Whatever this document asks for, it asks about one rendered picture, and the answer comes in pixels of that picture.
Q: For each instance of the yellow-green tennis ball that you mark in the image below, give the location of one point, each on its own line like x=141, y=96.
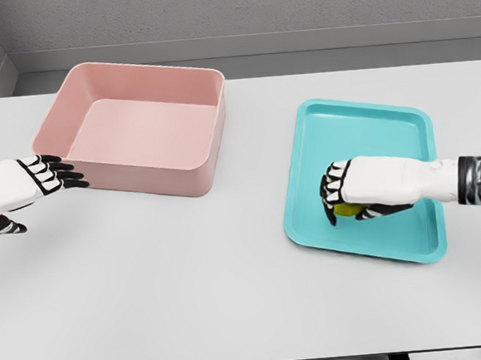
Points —
x=346, y=210

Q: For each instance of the pink rectangular basket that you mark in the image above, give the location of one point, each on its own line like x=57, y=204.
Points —
x=145, y=129

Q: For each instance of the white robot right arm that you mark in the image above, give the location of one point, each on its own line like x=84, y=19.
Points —
x=440, y=181

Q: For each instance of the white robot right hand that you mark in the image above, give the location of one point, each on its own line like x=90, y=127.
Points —
x=374, y=180

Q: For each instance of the blue rectangular tray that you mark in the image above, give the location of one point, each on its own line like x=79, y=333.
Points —
x=365, y=128

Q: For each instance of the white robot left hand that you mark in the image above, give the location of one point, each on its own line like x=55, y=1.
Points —
x=11, y=183

